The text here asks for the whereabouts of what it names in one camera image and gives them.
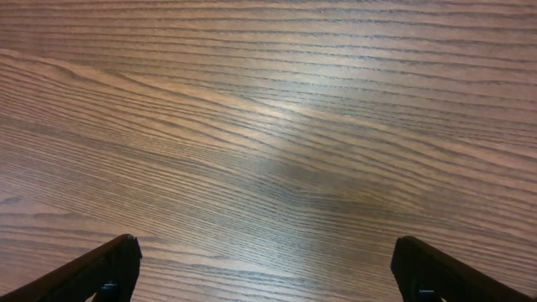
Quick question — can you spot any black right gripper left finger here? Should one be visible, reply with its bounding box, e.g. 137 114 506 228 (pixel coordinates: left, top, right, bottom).
1 234 142 302

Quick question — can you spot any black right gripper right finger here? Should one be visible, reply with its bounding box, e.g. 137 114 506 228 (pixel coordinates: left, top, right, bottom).
390 236 536 302

